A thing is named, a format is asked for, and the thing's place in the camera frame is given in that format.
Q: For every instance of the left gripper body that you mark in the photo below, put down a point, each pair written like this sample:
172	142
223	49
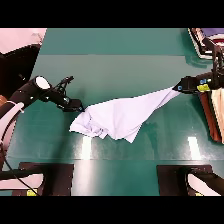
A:
72	105

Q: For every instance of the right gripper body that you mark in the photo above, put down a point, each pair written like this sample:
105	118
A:
191	84

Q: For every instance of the pale lavender shirt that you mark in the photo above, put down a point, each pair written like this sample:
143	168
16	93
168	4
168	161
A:
120	115

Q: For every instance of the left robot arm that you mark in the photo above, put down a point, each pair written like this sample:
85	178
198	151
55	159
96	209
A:
29	92

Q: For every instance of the brown garment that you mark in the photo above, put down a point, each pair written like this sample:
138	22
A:
210	115

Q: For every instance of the beige garment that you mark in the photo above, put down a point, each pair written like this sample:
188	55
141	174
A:
219	113

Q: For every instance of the stack of folded clothes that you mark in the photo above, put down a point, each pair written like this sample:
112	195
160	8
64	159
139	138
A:
203	38

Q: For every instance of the black garment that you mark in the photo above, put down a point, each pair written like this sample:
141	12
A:
16	66

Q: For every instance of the pink garment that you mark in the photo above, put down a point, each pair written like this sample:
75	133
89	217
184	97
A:
18	38

